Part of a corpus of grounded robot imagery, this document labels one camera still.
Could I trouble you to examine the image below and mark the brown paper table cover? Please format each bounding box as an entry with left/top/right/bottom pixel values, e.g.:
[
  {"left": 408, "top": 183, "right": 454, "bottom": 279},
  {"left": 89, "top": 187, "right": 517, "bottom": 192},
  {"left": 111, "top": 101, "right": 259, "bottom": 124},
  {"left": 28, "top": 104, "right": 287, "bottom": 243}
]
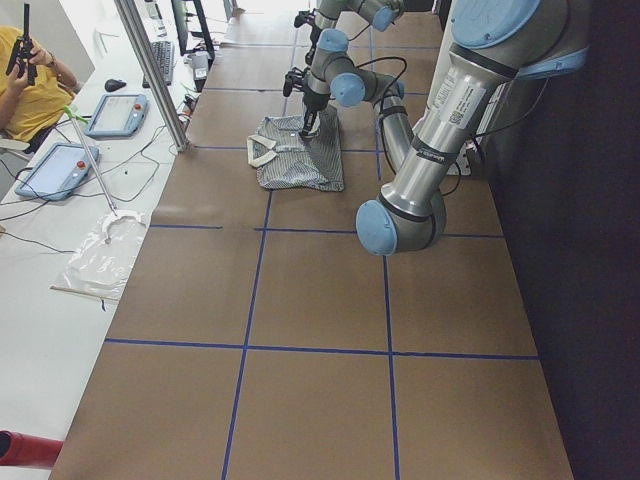
[{"left": 52, "top": 1, "right": 572, "bottom": 479}]

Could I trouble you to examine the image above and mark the teach pendant near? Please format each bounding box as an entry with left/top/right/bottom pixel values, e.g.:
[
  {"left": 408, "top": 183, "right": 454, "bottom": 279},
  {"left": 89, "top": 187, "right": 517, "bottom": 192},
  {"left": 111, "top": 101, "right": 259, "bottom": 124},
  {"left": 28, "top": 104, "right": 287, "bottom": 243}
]
[{"left": 14, "top": 142, "right": 92, "bottom": 201}]

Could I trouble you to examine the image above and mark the black computer mouse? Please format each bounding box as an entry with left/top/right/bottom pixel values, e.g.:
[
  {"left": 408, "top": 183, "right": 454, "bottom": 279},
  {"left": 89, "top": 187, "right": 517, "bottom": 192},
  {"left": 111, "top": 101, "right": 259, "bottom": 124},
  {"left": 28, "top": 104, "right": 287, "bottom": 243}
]
[{"left": 104, "top": 79, "right": 127, "bottom": 93}]

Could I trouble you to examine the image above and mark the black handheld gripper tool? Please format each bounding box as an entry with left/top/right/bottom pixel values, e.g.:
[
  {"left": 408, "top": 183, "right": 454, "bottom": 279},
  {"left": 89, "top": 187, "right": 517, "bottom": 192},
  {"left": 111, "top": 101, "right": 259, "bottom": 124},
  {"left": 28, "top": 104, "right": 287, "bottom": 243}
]
[{"left": 6, "top": 3, "right": 38, "bottom": 86}]

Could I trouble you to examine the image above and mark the aluminium frame post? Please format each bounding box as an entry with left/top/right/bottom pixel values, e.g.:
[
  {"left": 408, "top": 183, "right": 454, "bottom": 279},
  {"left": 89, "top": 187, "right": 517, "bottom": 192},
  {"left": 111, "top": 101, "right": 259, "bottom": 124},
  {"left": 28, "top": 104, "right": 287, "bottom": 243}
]
[{"left": 114, "top": 0, "right": 189, "bottom": 152}]

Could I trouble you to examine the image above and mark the clear plastic bag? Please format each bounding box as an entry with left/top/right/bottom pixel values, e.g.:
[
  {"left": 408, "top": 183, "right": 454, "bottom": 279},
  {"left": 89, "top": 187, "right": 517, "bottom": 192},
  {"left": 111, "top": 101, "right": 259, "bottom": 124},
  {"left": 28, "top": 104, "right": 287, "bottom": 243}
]
[{"left": 50, "top": 219, "right": 147, "bottom": 301}]

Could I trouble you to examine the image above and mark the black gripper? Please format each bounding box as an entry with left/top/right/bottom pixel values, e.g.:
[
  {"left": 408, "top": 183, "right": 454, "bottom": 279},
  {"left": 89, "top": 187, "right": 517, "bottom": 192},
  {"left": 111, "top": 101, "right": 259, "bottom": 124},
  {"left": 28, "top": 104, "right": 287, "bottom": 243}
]
[{"left": 299, "top": 94, "right": 328, "bottom": 139}]

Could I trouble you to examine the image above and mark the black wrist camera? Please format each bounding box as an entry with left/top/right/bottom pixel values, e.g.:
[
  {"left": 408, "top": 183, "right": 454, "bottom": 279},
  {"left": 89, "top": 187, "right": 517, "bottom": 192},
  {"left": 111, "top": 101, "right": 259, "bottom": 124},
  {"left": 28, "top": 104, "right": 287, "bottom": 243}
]
[{"left": 282, "top": 68, "right": 306, "bottom": 98}]

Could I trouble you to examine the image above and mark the navy white striped polo shirt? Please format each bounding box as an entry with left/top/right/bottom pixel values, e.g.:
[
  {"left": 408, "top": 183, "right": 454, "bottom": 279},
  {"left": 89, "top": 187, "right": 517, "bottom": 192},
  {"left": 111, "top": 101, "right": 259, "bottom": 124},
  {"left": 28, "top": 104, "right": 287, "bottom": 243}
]
[{"left": 247, "top": 106, "right": 344, "bottom": 192}]

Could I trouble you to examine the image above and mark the black monitor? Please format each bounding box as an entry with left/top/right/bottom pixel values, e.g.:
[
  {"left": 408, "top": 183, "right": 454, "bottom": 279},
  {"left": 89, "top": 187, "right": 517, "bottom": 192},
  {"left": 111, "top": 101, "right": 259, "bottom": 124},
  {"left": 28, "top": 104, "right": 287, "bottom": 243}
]
[{"left": 171, "top": 0, "right": 215, "bottom": 64}]

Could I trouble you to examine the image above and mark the teach pendant far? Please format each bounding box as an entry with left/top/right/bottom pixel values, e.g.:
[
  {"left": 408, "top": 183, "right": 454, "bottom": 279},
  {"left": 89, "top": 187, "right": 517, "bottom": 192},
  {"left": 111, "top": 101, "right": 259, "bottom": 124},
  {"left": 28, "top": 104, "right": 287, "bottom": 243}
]
[{"left": 85, "top": 94, "right": 148, "bottom": 139}]

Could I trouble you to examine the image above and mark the person in yellow shirt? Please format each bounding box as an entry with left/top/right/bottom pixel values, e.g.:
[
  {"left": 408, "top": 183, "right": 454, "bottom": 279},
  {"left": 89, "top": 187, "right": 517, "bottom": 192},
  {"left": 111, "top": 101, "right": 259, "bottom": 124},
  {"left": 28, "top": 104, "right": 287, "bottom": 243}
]
[{"left": 1, "top": 25, "right": 82, "bottom": 144}]

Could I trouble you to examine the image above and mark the teach pendant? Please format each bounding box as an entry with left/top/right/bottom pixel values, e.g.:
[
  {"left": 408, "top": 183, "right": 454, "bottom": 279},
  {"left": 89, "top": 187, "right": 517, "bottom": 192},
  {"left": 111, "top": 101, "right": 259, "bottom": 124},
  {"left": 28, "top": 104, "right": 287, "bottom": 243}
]
[
  {"left": 14, "top": 142, "right": 92, "bottom": 201},
  {"left": 85, "top": 94, "right": 148, "bottom": 139}
]

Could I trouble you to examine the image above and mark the black keyboard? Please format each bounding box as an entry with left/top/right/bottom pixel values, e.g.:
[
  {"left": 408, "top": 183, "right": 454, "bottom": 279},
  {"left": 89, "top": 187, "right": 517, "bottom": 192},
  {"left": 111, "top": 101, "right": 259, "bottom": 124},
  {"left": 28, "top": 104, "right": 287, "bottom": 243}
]
[{"left": 151, "top": 41, "right": 175, "bottom": 85}]

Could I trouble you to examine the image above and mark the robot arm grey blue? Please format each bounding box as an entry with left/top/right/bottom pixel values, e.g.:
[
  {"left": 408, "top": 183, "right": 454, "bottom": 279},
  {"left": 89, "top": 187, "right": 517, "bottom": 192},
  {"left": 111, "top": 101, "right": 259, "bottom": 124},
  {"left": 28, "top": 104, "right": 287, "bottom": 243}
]
[
  {"left": 283, "top": 1, "right": 591, "bottom": 256},
  {"left": 293, "top": 0, "right": 405, "bottom": 45}
]

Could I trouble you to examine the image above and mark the red cylinder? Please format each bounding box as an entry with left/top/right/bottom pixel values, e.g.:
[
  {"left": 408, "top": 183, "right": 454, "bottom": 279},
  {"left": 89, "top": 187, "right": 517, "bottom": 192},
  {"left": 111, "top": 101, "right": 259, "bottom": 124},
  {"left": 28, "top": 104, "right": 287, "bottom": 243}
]
[{"left": 1, "top": 430, "right": 64, "bottom": 469}]

